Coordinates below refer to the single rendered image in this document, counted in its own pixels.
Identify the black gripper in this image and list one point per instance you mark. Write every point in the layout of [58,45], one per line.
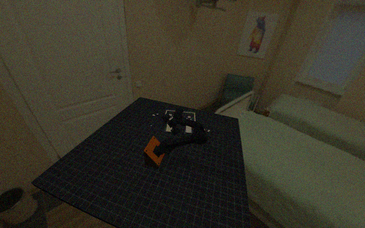
[166,118]

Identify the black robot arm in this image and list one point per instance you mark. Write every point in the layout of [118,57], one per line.
[199,135]

